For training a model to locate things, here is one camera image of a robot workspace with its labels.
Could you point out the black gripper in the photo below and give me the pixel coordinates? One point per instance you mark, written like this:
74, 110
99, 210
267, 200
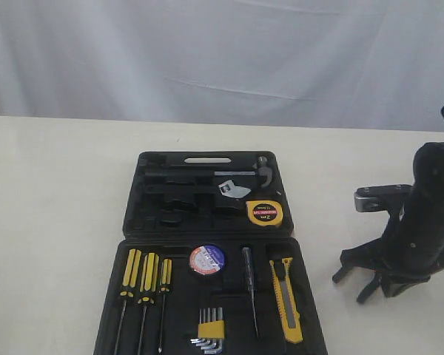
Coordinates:
410, 249

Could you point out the orange black pliers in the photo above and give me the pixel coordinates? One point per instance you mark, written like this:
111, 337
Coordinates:
367, 291

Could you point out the yellow black utility knife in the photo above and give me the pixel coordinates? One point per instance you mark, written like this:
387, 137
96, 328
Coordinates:
284, 295

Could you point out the yellow measuring tape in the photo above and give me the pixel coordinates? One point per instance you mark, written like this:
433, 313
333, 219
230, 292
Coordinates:
264, 212

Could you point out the black electrical tape roll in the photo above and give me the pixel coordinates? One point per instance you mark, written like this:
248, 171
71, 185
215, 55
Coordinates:
207, 260

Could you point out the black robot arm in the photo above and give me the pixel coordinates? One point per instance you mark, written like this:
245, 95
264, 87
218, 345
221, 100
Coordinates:
428, 169

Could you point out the black plastic tool case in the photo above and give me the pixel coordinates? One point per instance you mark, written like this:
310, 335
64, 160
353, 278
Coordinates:
172, 226

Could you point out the voltage tester screwdriver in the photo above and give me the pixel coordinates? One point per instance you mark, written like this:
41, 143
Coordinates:
250, 284

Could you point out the white backdrop cloth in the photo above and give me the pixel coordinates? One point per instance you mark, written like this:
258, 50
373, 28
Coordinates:
342, 64

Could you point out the hex key set yellow holder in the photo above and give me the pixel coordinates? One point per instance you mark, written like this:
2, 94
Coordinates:
210, 337

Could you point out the small yellow black screwdriver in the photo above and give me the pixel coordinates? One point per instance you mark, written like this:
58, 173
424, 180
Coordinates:
164, 289

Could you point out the middle yellow black screwdriver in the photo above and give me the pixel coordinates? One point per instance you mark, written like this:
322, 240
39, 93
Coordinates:
147, 292

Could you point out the large yellow black screwdriver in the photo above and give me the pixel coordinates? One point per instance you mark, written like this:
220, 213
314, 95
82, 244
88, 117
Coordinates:
127, 291

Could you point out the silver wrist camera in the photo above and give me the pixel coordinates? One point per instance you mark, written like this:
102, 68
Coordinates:
381, 198

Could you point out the claw hammer black handle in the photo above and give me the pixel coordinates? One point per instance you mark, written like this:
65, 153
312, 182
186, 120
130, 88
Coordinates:
258, 169

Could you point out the adjustable wrench black handle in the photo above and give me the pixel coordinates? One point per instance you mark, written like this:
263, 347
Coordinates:
226, 189

